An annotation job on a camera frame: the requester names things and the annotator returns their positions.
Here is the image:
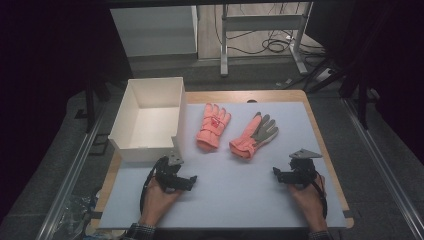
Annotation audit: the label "black floor cables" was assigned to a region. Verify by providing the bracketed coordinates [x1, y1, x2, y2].
[213, 2, 327, 57]

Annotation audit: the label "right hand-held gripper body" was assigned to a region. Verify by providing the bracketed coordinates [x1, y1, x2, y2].
[281, 148, 324, 190]

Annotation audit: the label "dark metal stand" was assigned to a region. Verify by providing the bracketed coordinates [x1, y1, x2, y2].
[74, 77, 112, 134]
[339, 59, 382, 131]

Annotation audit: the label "pink glove with red patch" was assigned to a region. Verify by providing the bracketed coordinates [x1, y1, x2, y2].
[195, 102, 232, 152]

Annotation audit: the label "light blue table mat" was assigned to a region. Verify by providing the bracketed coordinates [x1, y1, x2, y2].
[98, 101, 348, 230]

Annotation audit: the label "person's left hand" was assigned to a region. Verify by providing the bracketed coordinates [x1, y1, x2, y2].
[139, 178, 183, 228]

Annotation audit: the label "grey metal desk frame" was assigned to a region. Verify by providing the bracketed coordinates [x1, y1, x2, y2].
[219, 1, 315, 78]

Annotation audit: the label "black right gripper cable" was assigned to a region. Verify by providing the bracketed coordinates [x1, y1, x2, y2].
[313, 172, 329, 220]

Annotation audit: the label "white cabinet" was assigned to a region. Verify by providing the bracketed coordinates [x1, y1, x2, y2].
[109, 5, 199, 58]

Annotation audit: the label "clear plastic bag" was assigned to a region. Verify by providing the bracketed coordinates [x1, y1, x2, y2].
[59, 194, 102, 240]

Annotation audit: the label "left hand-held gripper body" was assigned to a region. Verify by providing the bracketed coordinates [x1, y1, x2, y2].
[153, 151, 185, 194]

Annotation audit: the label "person's right hand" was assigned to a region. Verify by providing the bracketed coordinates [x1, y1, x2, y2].
[288, 174, 329, 233]

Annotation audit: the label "white power strip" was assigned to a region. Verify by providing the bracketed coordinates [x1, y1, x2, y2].
[314, 67, 335, 83]

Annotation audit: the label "pink glove with grey palm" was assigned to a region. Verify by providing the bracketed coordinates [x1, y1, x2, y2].
[228, 111, 280, 160]

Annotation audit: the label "aluminium rail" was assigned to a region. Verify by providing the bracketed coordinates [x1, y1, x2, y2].
[35, 108, 108, 240]
[342, 98, 424, 240]

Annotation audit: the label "white box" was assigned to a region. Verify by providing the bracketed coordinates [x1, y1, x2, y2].
[108, 76, 188, 163]

